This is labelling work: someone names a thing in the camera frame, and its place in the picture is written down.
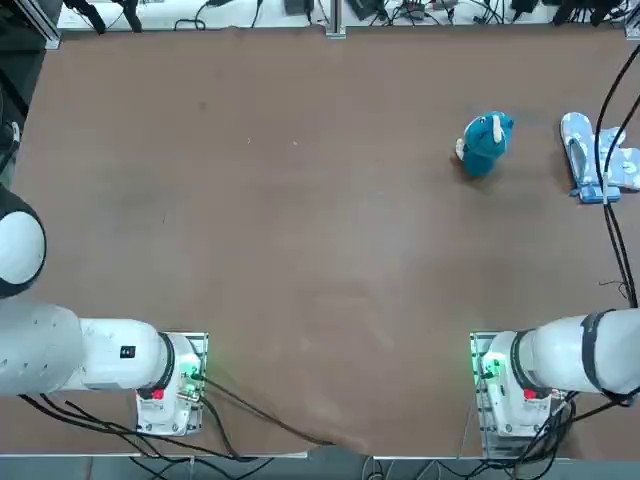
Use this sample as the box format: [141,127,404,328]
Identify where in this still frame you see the small blue plush doll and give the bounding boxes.
[453,110,516,177]

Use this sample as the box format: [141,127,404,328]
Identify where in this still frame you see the black cable across table edge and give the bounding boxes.
[197,377,361,449]

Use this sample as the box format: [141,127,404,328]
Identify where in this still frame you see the silver frame rail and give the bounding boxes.
[27,0,62,50]

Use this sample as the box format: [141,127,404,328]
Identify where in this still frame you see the black stand leg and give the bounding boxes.
[115,0,142,32]
[63,0,109,35]

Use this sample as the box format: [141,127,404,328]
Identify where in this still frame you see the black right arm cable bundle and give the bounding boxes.
[593,44,640,309]

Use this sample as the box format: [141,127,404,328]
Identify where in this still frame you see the black base cables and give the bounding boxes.
[517,389,581,480]
[17,392,251,461]

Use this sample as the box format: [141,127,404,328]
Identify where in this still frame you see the black left base cables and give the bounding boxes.
[17,392,251,461]

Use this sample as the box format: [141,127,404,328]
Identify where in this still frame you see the black right base cables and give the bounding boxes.
[517,389,581,480]

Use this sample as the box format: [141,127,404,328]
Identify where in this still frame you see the aluminium camera frame post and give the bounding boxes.
[324,0,348,39]

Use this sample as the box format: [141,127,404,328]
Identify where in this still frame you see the blue leaf-print oven mitt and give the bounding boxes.
[597,127,640,193]
[558,110,623,205]

